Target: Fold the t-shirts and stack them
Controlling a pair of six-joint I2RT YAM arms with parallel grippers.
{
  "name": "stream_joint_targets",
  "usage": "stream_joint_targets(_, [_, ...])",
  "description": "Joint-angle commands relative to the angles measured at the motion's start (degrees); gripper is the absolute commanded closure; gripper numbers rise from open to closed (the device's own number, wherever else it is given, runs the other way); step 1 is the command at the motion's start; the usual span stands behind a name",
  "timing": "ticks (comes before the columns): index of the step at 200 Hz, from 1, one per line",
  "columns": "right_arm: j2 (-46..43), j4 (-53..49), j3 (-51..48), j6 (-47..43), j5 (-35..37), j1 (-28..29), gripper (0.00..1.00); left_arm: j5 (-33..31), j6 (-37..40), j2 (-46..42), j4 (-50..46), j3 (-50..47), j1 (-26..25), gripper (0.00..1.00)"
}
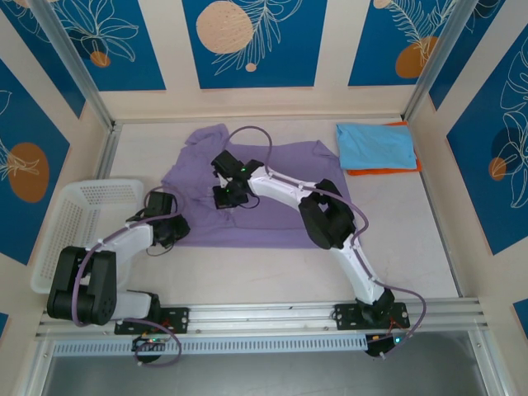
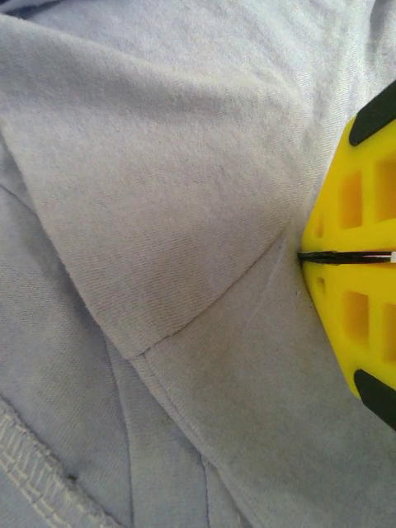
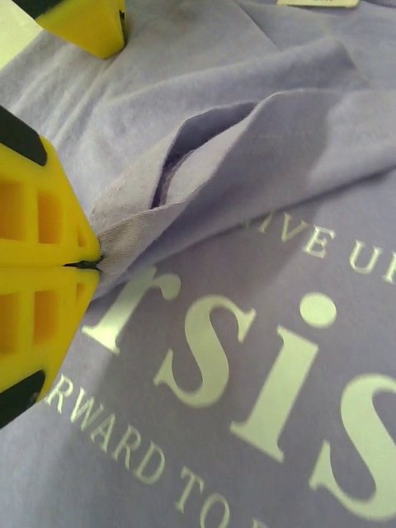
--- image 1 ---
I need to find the purple t-shirt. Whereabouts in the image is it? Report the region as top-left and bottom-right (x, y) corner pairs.
(160, 122), (351, 251)

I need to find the white perforated plastic basket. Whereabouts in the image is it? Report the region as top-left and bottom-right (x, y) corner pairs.
(31, 178), (145, 295)

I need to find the light blue folded t-shirt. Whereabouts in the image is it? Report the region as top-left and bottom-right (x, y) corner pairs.
(334, 122), (417, 171)

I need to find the orange folded t-shirt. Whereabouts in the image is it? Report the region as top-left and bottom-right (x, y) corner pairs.
(346, 120), (422, 177)

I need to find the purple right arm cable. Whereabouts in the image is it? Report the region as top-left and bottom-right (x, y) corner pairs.
(224, 125), (428, 360)

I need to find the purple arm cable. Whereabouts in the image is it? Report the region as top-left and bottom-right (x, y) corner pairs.
(70, 187), (183, 368)
(224, 125), (428, 360)

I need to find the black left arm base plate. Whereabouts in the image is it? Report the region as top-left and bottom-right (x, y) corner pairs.
(114, 305), (191, 336)

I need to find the aluminium mounting rail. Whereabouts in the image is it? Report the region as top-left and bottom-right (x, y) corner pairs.
(35, 299), (486, 340)

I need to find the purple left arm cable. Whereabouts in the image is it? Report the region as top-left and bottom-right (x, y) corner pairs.
(70, 187), (183, 368)

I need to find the white slotted cable duct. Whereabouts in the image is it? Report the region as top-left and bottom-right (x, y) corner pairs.
(52, 334), (368, 356)

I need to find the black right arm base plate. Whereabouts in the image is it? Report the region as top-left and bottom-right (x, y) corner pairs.
(333, 302), (410, 331)

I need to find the aluminium lower frame strut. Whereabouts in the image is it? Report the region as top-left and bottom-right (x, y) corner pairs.
(469, 332), (508, 396)
(16, 337), (57, 396)

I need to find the aluminium frame post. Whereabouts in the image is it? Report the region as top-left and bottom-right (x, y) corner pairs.
(29, 0), (117, 132)
(402, 0), (469, 121)

